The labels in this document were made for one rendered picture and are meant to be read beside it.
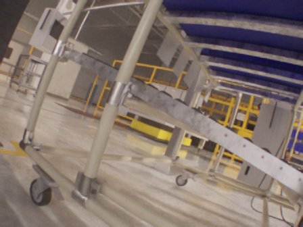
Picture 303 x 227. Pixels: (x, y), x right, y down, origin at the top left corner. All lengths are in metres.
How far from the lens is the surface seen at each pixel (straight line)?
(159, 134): 4.58
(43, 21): 4.36
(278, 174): 0.37
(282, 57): 0.84
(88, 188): 0.46
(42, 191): 0.62
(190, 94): 1.76
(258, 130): 2.23
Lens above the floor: 0.34
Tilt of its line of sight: 1 degrees up
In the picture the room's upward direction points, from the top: 20 degrees clockwise
